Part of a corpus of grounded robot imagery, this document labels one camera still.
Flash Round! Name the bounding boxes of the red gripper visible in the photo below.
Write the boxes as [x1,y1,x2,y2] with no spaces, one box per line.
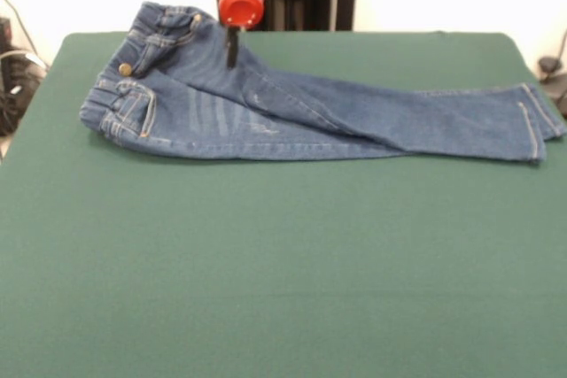
[215,0,272,69]

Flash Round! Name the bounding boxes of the blue denim jeans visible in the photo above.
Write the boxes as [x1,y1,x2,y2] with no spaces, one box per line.
[79,0,567,165]

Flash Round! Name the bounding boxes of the black stand base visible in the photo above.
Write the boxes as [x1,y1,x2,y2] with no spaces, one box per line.
[0,17,49,136]
[537,56,567,116]

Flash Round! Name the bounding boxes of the dark green table cloth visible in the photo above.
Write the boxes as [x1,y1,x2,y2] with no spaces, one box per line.
[0,31,567,378]

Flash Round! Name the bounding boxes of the thin grey cable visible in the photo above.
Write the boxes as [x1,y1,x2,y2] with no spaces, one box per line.
[0,0,37,55]

